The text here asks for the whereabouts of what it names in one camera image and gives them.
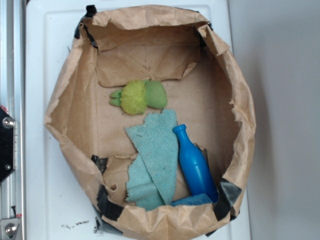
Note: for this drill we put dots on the teal terry cloth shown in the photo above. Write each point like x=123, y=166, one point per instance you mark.
x=152, y=175

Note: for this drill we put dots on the aluminium frame rail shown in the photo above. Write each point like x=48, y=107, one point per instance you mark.
x=12, y=97

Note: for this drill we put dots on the blue sponge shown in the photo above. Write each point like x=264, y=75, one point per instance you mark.
x=194, y=200

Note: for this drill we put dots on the brown paper bag bin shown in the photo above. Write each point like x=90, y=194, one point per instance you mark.
x=204, y=85

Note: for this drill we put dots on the silver corner bracket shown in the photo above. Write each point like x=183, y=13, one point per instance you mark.
x=10, y=229

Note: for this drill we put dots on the black mounting bracket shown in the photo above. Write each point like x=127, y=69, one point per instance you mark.
x=7, y=144

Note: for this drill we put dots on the white plastic tray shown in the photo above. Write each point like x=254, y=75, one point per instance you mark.
x=56, y=206

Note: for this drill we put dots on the green plush animal toy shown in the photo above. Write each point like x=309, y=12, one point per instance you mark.
x=138, y=95

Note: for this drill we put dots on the blue plastic bottle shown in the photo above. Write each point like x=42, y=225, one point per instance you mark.
x=194, y=166

